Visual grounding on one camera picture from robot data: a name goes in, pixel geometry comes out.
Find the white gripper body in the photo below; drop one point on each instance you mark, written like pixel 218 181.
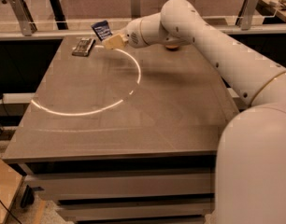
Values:
pixel 133 32

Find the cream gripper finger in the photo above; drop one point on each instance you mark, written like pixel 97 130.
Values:
pixel 117 41

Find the blue rxbar blueberry wrapper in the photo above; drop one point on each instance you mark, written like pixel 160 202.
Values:
pixel 102 30

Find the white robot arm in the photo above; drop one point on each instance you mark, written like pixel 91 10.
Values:
pixel 250 176

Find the dark rxbar chocolate wrapper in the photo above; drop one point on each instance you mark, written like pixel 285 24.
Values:
pixel 83 47

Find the orange fruit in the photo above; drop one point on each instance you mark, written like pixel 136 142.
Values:
pixel 172 47

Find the grey drawer cabinet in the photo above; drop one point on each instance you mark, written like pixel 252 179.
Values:
pixel 166 190

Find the wooden board bottom left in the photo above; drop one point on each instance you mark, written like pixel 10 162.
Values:
pixel 10 182

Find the middle metal rail bracket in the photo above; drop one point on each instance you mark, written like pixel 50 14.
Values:
pixel 135 8

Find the metal rail bracket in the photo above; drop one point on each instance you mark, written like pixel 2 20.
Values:
pixel 248 10
pixel 135 8
pixel 23 16

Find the left metal rail bracket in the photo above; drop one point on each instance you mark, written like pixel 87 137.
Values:
pixel 23 16

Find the clear acrylic barrier rail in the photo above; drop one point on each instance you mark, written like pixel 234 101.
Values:
pixel 49 29

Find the right metal rail bracket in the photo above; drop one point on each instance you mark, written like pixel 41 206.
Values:
pixel 248 10

